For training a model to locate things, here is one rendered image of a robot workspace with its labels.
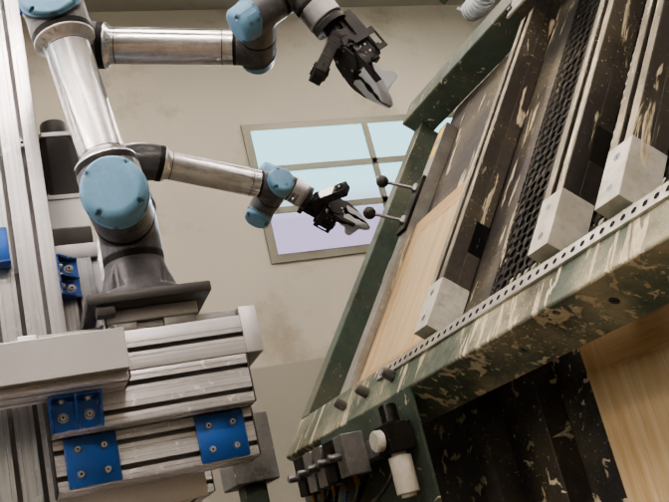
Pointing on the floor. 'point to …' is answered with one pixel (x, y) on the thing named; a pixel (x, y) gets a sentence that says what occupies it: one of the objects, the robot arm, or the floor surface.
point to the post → (254, 493)
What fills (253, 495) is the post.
